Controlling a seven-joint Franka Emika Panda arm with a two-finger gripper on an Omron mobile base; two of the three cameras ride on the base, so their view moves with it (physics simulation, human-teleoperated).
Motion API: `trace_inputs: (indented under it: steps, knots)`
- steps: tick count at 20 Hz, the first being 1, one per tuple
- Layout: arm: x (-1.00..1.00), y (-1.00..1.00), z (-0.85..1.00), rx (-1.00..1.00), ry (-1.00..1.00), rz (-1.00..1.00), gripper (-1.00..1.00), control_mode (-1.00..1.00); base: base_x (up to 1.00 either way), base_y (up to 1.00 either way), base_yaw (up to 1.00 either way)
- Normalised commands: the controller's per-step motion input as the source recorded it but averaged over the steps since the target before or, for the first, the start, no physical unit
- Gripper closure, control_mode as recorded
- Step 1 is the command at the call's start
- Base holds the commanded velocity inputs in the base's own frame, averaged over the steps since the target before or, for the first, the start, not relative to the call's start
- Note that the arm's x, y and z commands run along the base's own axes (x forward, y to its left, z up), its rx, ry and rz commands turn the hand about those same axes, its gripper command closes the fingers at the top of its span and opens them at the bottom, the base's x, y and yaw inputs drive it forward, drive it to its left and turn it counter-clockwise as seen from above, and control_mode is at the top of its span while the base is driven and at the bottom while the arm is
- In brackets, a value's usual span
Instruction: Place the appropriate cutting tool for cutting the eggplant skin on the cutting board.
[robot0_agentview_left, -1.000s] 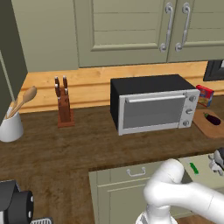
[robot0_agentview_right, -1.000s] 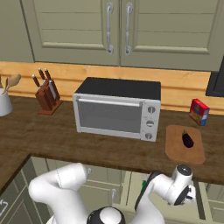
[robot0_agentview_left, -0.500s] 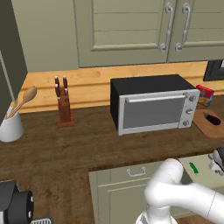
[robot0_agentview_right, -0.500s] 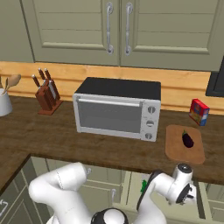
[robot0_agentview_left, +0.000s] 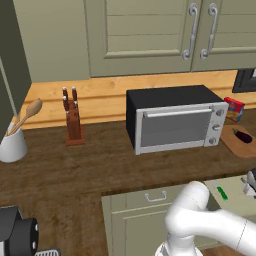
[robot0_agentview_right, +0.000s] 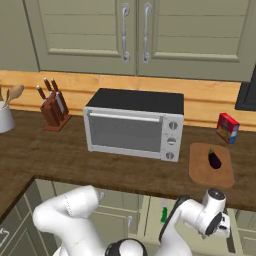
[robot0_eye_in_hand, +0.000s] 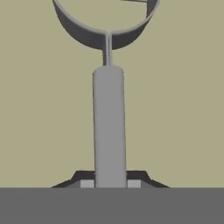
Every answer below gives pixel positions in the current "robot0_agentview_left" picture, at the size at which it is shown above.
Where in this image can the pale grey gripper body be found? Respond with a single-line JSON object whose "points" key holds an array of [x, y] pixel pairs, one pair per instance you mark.
{"points": [[250, 187]]}

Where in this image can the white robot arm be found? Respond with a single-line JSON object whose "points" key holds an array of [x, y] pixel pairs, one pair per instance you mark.
{"points": [[186, 216]]}

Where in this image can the wooden cutting board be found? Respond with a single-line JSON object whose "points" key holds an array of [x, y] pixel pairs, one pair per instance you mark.
{"points": [[238, 146]]}

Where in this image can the purple eggplant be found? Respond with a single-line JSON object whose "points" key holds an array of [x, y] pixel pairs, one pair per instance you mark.
{"points": [[242, 135]]}

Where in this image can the silver toaster oven knob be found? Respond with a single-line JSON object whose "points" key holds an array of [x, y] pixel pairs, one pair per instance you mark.
{"points": [[212, 141], [220, 112], [216, 127]]}

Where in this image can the red food box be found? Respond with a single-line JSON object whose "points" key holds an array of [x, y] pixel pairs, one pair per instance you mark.
{"points": [[234, 109]]}

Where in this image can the toaster oven glass door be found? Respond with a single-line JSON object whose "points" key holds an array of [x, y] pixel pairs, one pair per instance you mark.
{"points": [[175, 128]]}

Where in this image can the green drawer front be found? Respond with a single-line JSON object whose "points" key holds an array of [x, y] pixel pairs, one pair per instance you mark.
{"points": [[133, 201]]}

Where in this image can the black and silver toaster oven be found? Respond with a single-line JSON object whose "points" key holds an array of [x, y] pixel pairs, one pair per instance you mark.
{"points": [[166, 100]]}

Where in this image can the wooden knife block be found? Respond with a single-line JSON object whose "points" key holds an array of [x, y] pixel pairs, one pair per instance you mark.
{"points": [[74, 128]]}

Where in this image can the grey ridged object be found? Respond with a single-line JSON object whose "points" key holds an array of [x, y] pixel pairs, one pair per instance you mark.
{"points": [[48, 252]]}

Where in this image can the wooden spoon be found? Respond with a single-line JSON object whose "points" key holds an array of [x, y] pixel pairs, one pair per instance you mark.
{"points": [[30, 111]]}

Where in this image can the black countertop appliance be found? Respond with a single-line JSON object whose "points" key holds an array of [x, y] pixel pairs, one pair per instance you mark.
{"points": [[18, 231]]}

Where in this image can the white utensil pot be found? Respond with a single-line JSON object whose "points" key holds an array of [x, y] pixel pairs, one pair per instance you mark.
{"points": [[12, 146]]}

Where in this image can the wooden spatula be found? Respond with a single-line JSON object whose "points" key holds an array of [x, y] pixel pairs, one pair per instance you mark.
{"points": [[15, 122]]}

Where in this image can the plain green cupboard panel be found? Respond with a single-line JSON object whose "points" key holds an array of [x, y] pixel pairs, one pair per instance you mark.
{"points": [[53, 40]]}

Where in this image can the dark grey tall cabinet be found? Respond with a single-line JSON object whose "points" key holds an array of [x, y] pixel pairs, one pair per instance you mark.
{"points": [[11, 60]]}

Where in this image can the green wall cupboard door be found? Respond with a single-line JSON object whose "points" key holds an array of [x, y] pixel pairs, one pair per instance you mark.
{"points": [[140, 36], [236, 33]]}

